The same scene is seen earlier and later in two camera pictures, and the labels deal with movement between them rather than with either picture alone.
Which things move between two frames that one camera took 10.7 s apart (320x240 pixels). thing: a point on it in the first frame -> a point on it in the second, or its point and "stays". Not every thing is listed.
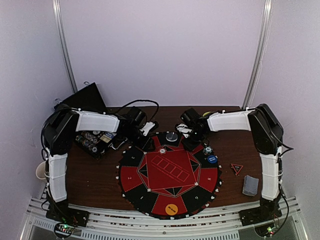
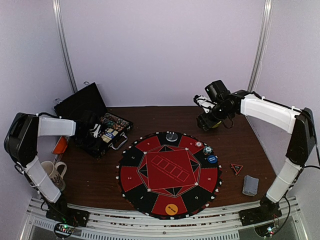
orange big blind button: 171,209 stays
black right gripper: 191,143 -> 204,120
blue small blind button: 212,159 stays
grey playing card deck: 250,185 stays
